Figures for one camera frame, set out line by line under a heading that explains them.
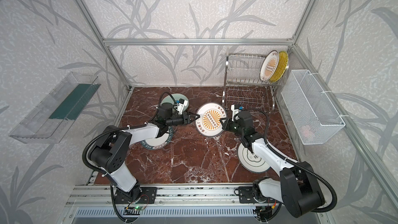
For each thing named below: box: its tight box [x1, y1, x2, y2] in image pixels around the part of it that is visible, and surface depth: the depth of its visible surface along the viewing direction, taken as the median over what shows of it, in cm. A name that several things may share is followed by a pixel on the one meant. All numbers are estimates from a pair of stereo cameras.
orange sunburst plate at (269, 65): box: [259, 49, 280, 82], surface depth 88 cm
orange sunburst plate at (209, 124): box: [194, 102, 228, 138], surface depth 88 cm
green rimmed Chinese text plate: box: [140, 126, 174, 150], surface depth 91 cm
